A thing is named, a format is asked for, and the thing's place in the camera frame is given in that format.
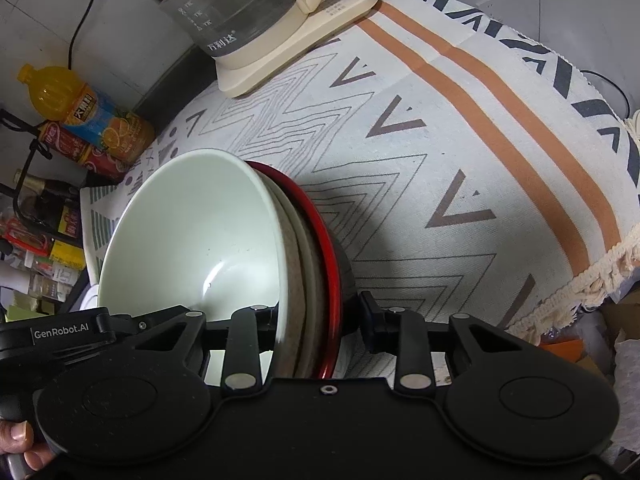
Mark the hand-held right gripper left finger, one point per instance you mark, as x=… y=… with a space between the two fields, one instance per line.
x=245 y=340

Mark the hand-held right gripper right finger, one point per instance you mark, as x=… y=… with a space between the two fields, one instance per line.
x=380 y=332

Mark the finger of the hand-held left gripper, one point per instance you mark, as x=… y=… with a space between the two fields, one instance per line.
x=150 y=321

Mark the beige bowl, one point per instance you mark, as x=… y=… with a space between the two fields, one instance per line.
x=292 y=285

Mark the red and black bowl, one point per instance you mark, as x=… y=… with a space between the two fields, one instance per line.
x=330 y=265

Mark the pale green bowl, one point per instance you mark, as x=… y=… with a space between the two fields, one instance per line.
x=190 y=230

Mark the person's left hand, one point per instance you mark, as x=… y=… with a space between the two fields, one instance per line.
x=15 y=435

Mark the pile of colourful packets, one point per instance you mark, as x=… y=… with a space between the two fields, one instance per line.
x=45 y=270

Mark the dark sauce bottle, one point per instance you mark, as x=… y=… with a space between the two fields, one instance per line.
x=55 y=205

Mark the patterned fringed tablecloth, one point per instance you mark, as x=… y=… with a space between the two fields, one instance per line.
x=400 y=185

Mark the red label bottle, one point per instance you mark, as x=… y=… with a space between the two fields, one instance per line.
x=75 y=147

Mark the orange juice bottle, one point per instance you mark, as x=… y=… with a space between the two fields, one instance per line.
x=100 y=120

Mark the cardboard box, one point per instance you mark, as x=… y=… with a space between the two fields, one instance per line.
x=622 y=317

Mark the white plastic sheet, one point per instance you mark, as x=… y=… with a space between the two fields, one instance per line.
x=627 y=385

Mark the glass electric kettle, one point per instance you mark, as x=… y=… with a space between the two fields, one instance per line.
x=280 y=55

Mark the black metal frame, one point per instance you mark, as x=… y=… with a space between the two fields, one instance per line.
x=34 y=147

